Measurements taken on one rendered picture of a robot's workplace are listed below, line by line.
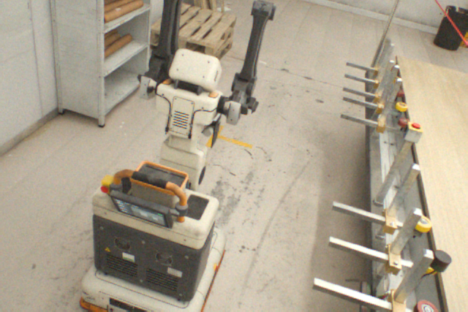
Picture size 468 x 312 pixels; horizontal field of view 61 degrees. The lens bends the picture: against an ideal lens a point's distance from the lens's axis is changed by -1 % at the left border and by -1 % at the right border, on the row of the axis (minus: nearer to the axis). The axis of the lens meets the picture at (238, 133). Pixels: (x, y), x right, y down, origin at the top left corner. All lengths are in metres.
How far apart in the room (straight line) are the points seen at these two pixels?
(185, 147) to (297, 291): 1.24
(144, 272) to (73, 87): 2.07
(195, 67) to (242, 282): 1.42
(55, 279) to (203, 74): 1.50
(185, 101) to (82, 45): 1.81
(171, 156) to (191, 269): 0.56
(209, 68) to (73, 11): 1.82
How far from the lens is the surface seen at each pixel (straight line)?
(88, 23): 3.39
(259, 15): 1.87
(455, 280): 1.92
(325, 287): 1.65
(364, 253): 1.86
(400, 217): 2.53
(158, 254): 1.97
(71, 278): 2.63
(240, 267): 2.72
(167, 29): 1.99
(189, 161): 2.04
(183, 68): 1.83
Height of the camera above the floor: 2.11
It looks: 33 degrees down
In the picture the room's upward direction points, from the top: 12 degrees clockwise
